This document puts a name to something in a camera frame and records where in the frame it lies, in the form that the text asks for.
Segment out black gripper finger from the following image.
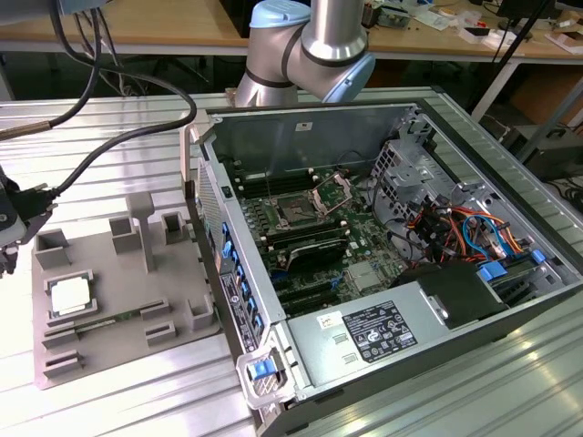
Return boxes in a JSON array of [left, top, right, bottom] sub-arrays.
[[0, 244, 20, 279]]

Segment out silver CPU green substrate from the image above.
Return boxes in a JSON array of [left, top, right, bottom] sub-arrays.
[[47, 277, 94, 316]]

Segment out CPU socket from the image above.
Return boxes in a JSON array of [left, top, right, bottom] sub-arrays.
[[271, 193, 322, 231]]

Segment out black RAM slot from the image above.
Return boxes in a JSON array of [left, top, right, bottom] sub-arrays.
[[260, 220, 345, 240], [266, 229, 351, 251], [239, 177, 319, 197], [234, 168, 313, 186]]

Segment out black expansion slot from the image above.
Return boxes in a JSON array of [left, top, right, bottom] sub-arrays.
[[275, 279, 338, 304], [280, 290, 342, 316]]

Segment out grey plastic parts rack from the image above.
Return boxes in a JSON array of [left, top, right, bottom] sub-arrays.
[[30, 190, 224, 391]]

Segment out green RAM stick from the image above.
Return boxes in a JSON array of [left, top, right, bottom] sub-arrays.
[[75, 311, 147, 330]]

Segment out blue case latch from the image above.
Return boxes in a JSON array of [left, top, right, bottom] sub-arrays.
[[249, 359, 278, 380]]

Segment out metal socket cover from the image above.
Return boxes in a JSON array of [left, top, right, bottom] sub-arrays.
[[309, 174, 355, 219]]

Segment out open PC case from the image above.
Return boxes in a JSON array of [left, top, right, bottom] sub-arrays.
[[179, 100, 583, 437]]

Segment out silver chipset heatsink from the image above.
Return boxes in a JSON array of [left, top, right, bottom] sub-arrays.
[[348, 263, 379, 290]]

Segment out green motherboard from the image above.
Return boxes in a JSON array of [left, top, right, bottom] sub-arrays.
[[227, 157, 414, 320]]

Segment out silver power supply with label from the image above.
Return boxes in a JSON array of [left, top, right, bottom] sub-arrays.
[[285, 279, 452, 401]]

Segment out silver disk bay cage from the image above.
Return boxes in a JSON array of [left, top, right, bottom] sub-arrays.
[[369, 105, 461, 229]]

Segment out black plastic fan shroud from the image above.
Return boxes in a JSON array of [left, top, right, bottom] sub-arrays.
[[390, 261, 510, 331]]

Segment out small green circuit device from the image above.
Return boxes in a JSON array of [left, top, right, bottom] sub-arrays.
[[381, 9, 414, 28]]

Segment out blue disk carrier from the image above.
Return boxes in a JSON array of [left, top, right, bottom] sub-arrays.
[[477, 261, 509, 283]]

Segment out white open box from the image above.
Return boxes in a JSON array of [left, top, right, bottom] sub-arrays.
[[463, 25, 503, 47]]

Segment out black box under desk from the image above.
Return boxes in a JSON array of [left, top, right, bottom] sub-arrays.
[[500, 123, 583, 179]]

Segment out black monitor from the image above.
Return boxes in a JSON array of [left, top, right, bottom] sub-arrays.
[[496, 0, 557, 29]]

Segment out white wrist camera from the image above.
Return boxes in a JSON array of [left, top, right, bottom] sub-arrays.
[[0, 179, 25, 249]]

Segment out thick black camera cable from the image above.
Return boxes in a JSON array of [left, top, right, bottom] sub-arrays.
[[13, 0, 199, 218]]

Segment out black wire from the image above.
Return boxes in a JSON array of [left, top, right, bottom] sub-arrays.
[[369, 175, 414, 229]]

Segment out orange wire bundle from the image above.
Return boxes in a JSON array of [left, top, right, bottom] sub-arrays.
[[404, 205, 534, 256]]

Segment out blue wire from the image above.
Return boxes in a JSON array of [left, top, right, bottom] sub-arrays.
[[460, 213, 507, 261]]

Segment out wooden desk white frame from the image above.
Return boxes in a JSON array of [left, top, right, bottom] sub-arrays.
[[0, 0, 583, 120]]

